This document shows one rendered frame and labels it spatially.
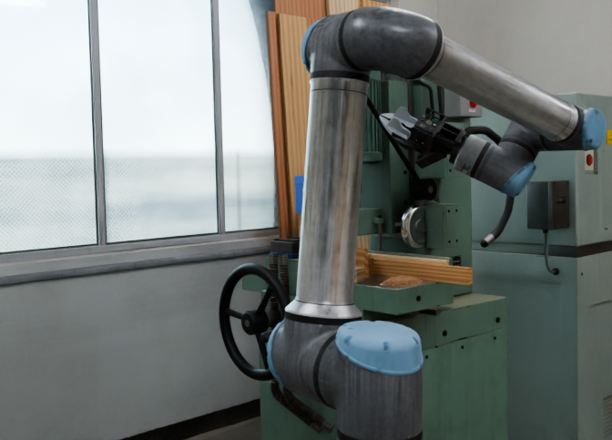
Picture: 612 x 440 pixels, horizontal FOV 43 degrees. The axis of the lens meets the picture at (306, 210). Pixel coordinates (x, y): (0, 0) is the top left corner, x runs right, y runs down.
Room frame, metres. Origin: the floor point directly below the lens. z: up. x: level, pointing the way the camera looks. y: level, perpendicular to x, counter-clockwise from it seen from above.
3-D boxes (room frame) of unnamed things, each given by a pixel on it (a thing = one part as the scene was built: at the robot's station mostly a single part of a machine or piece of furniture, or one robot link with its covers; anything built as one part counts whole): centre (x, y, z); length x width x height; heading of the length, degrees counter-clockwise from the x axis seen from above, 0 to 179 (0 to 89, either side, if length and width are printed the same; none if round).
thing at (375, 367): (1.34, -0.12, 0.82); 0.17 x 0.15 x 0.18; 35
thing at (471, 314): (2.19, -0.22, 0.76); 0.57 x 0.45 x 0.09; 131
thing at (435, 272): (2.06, -0.17, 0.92); 0.66 x 0.02 x 0.04; 41
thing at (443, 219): (2.11, -0.37, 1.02); 0.09 x 0.07 x 0.12; 41
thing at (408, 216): (2.10, -0.30, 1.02); 0.12 x 0.03 x 0.12; 131
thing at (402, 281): (1.86, -0.23, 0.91); 0.10 x 0.07 x 0.02; 131
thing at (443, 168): (2.14, -0.39, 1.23); 0.09 x 0.08 x 0.15; 131
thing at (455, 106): (2.22, -0.46, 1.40); 0.10 x 0.06 x 0.16; 131
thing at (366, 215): (2.12, -0.14, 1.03); 0.14 x 0.07 x 0.09; 131
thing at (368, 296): (2.03, -0.05, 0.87); 0.61 x 0.30 x 0.06; 41
